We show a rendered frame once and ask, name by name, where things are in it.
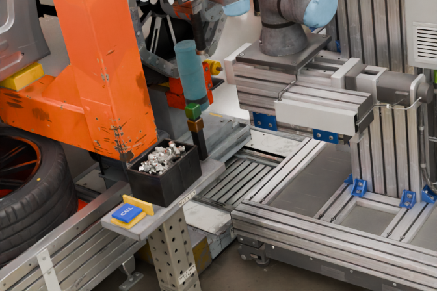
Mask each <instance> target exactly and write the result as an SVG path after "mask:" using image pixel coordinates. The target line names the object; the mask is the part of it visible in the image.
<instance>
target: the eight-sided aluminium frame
mask: <svg viewBox="0 0 437 291"><path fill-rule="evenodd" d="M127 3H128V6H129V11H130V14H131V20H132V23H133V28H134V31H135V37H136V40H137V45H138V49H139V54H140V59H141V62H142V64H144V65H145V66H147V67H149V68H151V69H153V70H155V71H157V72H159V73H160V74H161V75H164V76H166V77H171V78H175V79H178V78H179V71H178V65H177V61H176V59H175V60H174V61H172V62H171V63H169V62H167V61H166V60H164V59H162V58H161V57H159V56H157V55H155V54H153V53H151V52H150V51H148V50H147V49H146V44H145V41H144V35H143V31H142V26H141V23H140V18H139V12H138V8H137V3H136V0H127ZM227 17H228V16H227V15H225V13H224V12H223V14H222V16H221V17H220V19H219V20H217V21H216V22H208V21H207V22H206V24H205V27H204V36H205V42H206V46H207V47H208V50H209V52H208V54H206V55H200V56H201V59H202V62H203V61H205V60H206V59H207V58H209V57H211V56H212V55H214V54H215V51H216V49H217V45H218V42H219V40H220V36H221V34H222V30H223V28H224V24H225V22H226V19H227Z"/></svg>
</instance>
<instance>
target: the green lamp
mask: <svg viewBox="0 0 437 291"><path fill-rule="evenodd" d="M184 109H185V115H186V117H187V118H190V119H194V120H195V119H196V118H197V117H198V116H200V115H201V114H202V112H201V108H200V105H199V104H196V103H189V104H188V105H187V106H186V107H185V108H184Z"/></svg>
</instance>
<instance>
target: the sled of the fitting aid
mask: <svg viewBox="0 0 437 291"><path fill-rule="evenodd" d="M209 114H211V115H214V116H220V117H222V116H221V115H218V114H213V113H209ZM231 120H232V125H233V129H232V130H230V131H229V132H228V133H226V134H225V135H224V136H223V137H222V138H220V139H219V140H217V141H216V142H215V143H214V144H213V145H211V146H210V147H209V148H207V154H208V157H209V158H210V159H213V160H217V161H219V162H225V161H226V160H228V159H229V158H230V157H231V156H232V155H233V154H235V153H236V152H237V151H238V150H240V148H242V147H243V146H244V145H245V144H247V143H248V142H249V141H251V139H252V136H251V132H250V124H247V123H242V122H239V121H235V120H233V119H231Z"/></svg>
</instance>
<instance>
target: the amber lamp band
mask: <svg viewBox="0 0 437 291"><path fill-rule="evenodd" d="M187 124H188V128H189V130H190V131H193V132H196V133H197V132H199V131H200V130H202V129H203V128H204V122H203V118H201V117H200V119H199V120H197V121H190V120H187Z"/></svg>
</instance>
